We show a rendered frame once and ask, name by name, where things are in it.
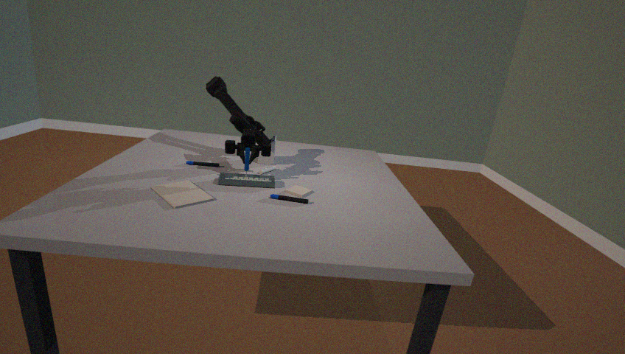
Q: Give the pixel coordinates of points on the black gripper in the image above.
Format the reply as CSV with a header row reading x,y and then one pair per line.
x,y
230,147

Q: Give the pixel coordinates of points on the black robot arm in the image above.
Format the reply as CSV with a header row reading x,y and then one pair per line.
x,y
245,124

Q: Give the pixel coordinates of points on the grey keyboard with white letter keys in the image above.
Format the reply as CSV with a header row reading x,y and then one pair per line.
x,y
249,180

